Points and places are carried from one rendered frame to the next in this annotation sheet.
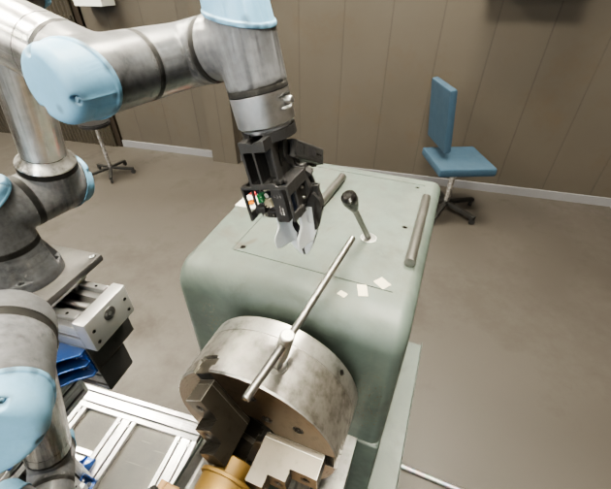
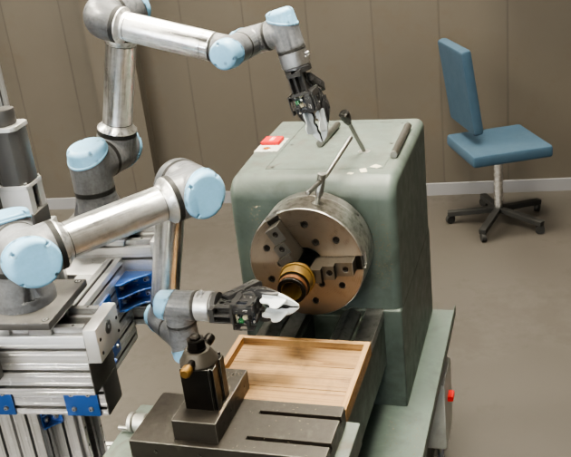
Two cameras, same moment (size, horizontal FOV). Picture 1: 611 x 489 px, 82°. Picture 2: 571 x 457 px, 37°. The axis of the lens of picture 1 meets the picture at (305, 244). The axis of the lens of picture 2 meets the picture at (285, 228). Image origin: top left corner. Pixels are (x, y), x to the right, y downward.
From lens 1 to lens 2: 1.77 m
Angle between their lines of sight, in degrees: 15
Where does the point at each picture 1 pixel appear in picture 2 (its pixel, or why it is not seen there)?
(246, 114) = (289, 60)
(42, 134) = (128, 104)
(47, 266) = not seen: hidden behind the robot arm
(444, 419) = (516, 431)
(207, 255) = (248, 173)
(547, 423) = not seen: outside the picture
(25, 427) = (221, 191)
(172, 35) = (253, 32)
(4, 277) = not seen: hidden behind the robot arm
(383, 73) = (370, 43)
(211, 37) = (273, 31)
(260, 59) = (295, 36)
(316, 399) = (343, 218)
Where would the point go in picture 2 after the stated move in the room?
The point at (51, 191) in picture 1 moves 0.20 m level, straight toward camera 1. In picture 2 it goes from (124, 148) to (166, 159)
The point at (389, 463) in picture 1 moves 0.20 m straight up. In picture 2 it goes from (428, 384) to (425, 328)
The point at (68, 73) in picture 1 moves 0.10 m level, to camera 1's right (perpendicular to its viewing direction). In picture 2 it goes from (233, 49) to (274, 43)
